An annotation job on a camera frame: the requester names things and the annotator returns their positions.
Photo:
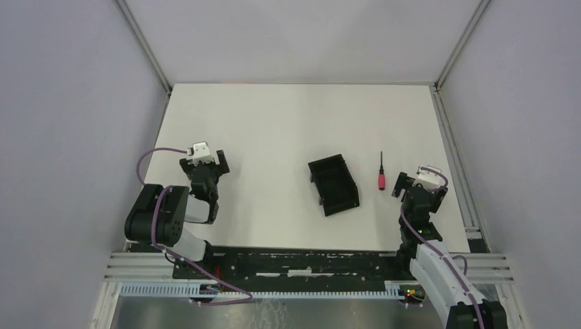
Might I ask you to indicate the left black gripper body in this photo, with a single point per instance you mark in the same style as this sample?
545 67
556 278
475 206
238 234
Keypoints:
205 167

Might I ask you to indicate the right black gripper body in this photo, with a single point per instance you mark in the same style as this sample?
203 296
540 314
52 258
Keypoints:
418 190

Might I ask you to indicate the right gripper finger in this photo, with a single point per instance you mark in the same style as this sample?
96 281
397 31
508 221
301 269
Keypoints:
439 197
402 184

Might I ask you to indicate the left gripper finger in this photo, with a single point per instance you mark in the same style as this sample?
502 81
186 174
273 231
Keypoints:
222 164
185 165

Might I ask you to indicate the red handled screwdriver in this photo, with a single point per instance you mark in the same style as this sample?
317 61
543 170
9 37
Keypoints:
381 175

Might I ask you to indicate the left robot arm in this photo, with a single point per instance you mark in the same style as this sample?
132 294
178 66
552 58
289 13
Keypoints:
160 213

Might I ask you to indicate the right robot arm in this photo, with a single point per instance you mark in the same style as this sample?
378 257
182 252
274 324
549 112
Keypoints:
424 255

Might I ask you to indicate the black plastic bin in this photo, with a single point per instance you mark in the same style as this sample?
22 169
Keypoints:
335 185

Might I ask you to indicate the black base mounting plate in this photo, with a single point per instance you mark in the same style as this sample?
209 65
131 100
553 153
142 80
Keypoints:
269 270

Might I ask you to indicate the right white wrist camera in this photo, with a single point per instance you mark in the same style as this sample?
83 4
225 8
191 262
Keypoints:
429 177

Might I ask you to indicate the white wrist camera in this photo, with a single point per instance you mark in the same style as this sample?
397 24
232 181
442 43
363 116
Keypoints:
199 153
429 177

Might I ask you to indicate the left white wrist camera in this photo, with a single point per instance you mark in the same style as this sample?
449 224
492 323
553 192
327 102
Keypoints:
199 153

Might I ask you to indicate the right aluminium side rail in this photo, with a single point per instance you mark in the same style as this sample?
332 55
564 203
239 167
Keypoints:
474 228

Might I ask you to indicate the left aluminium corner post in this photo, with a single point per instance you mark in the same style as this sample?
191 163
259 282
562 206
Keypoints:
144 45

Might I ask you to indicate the aluminium corner post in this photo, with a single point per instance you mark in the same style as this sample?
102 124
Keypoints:
144 45
467 32

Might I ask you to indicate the white slotted cable duct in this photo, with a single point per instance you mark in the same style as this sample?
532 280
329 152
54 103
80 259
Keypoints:
199 290

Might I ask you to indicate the right aluminium corner post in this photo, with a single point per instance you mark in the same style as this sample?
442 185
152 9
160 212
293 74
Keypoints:
467 32

